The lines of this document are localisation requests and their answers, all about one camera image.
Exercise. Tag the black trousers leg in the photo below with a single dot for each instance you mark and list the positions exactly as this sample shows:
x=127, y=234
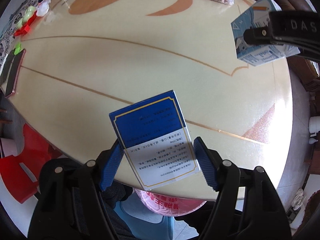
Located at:
x=71, y=206

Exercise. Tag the green small clip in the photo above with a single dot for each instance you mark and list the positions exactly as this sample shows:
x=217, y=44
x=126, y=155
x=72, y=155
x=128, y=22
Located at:
x=17, y=48

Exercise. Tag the white blue milk carton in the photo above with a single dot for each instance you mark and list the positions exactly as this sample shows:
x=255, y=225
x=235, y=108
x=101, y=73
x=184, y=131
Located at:
x=254, y=17

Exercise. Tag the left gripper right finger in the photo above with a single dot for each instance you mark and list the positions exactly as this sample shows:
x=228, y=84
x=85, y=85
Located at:
x=247, y=206

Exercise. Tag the smartphone pink case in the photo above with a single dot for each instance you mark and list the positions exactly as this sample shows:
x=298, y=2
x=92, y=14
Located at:
x=13, y=74

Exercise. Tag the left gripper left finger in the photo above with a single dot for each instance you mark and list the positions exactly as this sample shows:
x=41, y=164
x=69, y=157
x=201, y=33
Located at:
x=106, y=166

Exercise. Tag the red plastic stool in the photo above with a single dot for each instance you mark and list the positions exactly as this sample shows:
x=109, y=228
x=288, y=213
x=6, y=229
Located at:
x=20, y=174

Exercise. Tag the green fruits red tray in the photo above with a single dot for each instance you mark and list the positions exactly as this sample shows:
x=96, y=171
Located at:
x=23, y=25

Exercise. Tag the white appliance on floor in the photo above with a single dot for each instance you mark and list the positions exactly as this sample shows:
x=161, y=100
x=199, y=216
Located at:
x=314, y=127

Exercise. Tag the crumpled clear plastic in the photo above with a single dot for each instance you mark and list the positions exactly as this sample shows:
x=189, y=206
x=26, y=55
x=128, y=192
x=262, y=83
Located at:
x=42, y=8

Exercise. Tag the blue white box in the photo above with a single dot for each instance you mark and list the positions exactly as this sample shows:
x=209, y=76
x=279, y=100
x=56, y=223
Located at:
x=155, y=139

